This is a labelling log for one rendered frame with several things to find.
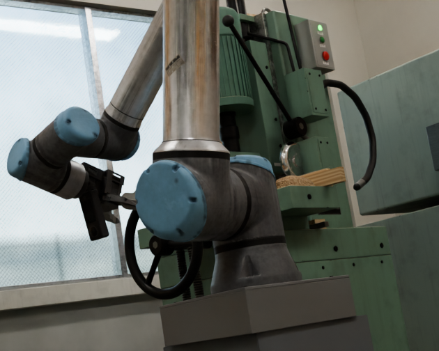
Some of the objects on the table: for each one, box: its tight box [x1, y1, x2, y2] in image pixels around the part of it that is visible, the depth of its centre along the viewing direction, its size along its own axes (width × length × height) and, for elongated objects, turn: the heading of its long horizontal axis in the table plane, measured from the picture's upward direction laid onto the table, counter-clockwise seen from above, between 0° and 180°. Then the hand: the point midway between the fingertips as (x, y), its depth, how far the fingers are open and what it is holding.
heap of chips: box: [276, 176, 316, 189], centre depth 234 cm, size 9×14×4 cm, turn 95°
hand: (138, 219), depth 214 cm, fingers open, 14 cm apart
